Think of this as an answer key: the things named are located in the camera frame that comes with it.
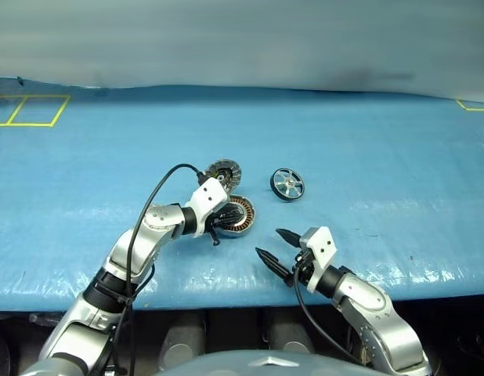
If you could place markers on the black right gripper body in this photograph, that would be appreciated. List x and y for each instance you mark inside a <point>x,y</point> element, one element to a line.
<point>304,270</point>

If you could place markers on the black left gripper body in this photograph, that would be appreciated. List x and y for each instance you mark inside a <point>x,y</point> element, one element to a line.
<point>211,224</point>

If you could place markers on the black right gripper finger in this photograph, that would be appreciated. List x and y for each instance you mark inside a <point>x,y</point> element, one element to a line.
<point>274,264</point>
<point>289,236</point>

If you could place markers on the silver motor housing copper windings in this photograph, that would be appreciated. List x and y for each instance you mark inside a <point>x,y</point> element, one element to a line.
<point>248,213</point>

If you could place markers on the silver round motor lid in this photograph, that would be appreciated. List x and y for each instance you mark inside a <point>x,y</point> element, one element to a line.
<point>232,172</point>

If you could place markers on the spoked silver black rotor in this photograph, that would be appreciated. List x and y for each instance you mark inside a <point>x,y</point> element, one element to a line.
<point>287,184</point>

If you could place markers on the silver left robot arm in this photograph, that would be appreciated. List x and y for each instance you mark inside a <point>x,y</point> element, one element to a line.
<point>134,250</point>

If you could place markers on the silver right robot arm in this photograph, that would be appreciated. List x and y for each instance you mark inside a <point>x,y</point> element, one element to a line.
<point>375,313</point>

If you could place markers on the grey rounded cylinder shape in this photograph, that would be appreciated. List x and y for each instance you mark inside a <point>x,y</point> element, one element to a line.
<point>291,333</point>
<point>183,337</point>

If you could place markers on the silver robot torso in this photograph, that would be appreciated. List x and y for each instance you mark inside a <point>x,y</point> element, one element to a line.
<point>265,366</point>

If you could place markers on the blue plastic table cover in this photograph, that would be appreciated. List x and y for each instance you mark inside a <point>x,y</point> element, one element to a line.
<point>344,149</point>

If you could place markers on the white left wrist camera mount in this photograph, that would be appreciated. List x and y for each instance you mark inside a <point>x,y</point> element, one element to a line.
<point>208,196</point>

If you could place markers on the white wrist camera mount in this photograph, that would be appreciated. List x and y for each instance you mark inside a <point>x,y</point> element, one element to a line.
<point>208,196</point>
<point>322,246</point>

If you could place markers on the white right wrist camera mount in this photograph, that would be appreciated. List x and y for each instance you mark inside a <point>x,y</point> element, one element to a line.
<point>322,246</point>

